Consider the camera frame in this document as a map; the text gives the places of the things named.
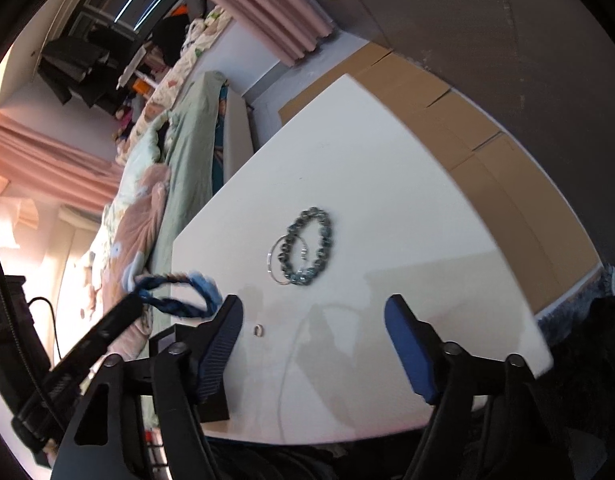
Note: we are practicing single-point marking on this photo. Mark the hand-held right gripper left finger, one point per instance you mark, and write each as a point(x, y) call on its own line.
point(222, 340)

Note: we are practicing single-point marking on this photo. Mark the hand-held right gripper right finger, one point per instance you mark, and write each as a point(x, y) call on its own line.
point(412, 355)

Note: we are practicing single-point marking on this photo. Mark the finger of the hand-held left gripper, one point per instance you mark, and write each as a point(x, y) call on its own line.
point(102, 332)

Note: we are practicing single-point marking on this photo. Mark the black cardboard box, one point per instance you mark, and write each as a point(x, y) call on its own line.
point(217, 407)

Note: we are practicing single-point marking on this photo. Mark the thin silver bangle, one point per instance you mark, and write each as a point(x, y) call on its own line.
point(269, 261)

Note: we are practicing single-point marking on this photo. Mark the pink floral blanket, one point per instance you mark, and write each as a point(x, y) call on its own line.
point(137, 220)

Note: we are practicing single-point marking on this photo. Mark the hanging white towel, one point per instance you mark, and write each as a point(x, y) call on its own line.
point(12, 220)

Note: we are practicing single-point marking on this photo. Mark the white low table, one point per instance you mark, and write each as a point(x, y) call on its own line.
point(387, 185)

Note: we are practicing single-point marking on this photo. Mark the pink curtain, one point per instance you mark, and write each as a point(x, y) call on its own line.
point(267, 5)
point(52, 160)

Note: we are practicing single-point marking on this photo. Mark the dark cloth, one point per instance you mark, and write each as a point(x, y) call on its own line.
point(592, 385)

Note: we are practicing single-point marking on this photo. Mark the bed with green sheet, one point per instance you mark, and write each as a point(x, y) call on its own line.
point(187, 160)

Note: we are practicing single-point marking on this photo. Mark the pale green quilt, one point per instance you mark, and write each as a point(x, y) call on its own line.
point(142, 145)

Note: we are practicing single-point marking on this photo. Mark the flat cardboard sheets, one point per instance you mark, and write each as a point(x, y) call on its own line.
point(512, 170)

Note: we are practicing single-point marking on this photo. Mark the orange box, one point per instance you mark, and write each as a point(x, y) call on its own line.
point(143, 89)

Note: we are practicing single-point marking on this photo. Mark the hanging dark coats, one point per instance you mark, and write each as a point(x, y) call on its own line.
point(82, 70)

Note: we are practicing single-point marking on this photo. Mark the printed window seat cushion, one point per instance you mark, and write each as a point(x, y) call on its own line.
point(182, 65)

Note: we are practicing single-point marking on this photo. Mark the black bag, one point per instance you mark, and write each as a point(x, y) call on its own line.
point(170, 30)

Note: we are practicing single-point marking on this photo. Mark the dark brown wardrobe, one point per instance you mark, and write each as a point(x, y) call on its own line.
point(487, 35)

